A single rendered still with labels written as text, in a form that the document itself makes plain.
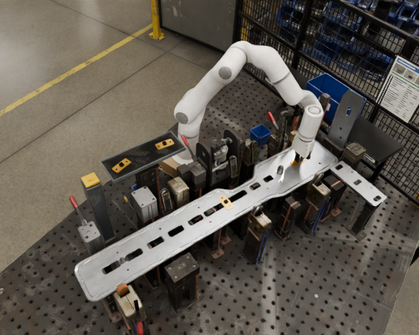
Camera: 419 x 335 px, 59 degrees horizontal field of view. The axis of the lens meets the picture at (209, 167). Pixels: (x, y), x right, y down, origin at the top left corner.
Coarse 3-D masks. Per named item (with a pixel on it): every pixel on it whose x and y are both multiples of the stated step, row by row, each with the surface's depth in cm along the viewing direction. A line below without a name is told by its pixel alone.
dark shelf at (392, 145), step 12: (300, 84) 232; (324, 120) 211; (360, 120) 212; (360, 132) 205; (372, 132) 205; (384, 132) 206; (360, 144) 199; (372, 144) 199; (384, 144) 200; (396, 144) 200; (372, 156) 193; (384, 156) 194
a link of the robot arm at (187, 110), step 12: (228, 60) 158; (240, 60) 161; (216, 72) 161; (228, 72) 158; (204, 84) 176; (216, 84) 172; (192, 96) 183; (204, 96) 180; (180, 108) 186; (192, 108) 185; (180, 120) 189; (192, 120) 189
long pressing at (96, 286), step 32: (288, 160) 193; (320, 160) 194; (224, 192) 178; (256, 192) 178; (288, 192) 180; (160, 224) 165; (224, 224) 166; (96, 256) 153; (160, 256) 154; (96, 288) 144
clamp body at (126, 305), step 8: (128, 288) 138; (128, 296) 136; (136, 296) 137; (120, 304) 134; (128, 304) 135; (136, 304) 139; (120, 312) 144; (128, 312) 133; (144, 312) 138; (128, 320) 134; (136, 320) 138; (144, 320) 146; (128, 328) 153; (136, 328) 142; (144, 328) 151
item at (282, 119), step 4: (280, 112) 187; (284, 112) 185; (280, 116) 186; (284, 116) 185; (288, 116) 183; (280, 120) 187; (284, 120) 189; (280, 124) 189; (284, 124) 191; (280, 128) 190; (284, 128) 192; (280, 132) 192; (284, 132) 193; (280, 136) 193; (284, 136) 195
